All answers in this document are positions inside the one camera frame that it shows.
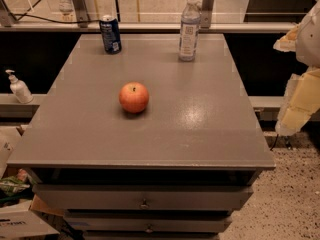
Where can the white cardboard box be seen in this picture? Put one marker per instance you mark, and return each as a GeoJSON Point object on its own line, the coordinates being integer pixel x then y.
{"type": "Point", "coordinates": [19, 220]}

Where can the blue soda can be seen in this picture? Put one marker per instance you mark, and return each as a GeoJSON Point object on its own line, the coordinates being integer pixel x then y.
{"type": "Point", "coordinates": [110, 34]}

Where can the grey metal railing frame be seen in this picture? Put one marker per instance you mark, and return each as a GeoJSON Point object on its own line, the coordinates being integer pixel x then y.
{"type": "Point", "coordinates": [217, 16]}

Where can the grey drawer cabinet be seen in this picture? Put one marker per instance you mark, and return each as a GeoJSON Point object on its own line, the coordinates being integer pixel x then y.
{"type": "Point", "coordinates": [175, 171]}

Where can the clear blue plastic water bottle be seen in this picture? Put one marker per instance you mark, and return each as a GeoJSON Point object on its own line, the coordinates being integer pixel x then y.
{"type": "Point", "coordinates": [190, 24]}

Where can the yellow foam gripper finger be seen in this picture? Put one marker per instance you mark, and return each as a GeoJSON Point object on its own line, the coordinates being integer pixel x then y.
{"type": "Point", "coordinates": [301, 101]}
{"type": "Point", "coordinates": [287, 42]}

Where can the white pump dispenser bottle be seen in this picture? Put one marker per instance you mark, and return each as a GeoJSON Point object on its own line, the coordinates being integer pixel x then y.
{"type": "Point", "coordinates": [19, 88]}

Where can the red apple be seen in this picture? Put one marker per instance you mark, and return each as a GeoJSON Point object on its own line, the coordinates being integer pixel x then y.
{"type": "Point", "coordinates": [134, 97]}

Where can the green snack bag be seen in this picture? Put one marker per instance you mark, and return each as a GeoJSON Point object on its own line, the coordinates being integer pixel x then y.
{"type": "Point", "coordinates": [12, 185]}

